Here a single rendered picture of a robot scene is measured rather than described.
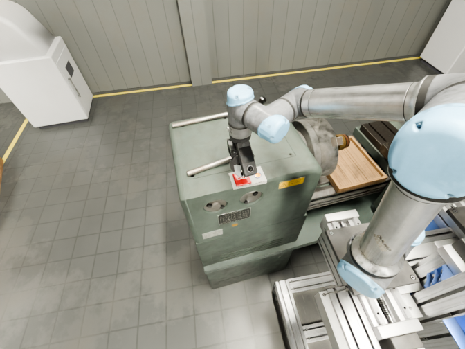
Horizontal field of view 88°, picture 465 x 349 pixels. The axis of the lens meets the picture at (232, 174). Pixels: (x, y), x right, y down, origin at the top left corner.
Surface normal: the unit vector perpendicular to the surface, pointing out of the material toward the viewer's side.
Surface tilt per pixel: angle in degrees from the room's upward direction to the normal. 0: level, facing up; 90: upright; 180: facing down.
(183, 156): 0
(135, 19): 90
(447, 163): 82
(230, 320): 0
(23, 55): 90
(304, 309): 0
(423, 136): 83
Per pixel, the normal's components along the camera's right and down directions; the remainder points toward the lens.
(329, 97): -0.76, -0.18
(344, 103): -0.81, 0.14
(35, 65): 0.24, 0.75
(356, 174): -0.03, -0.63
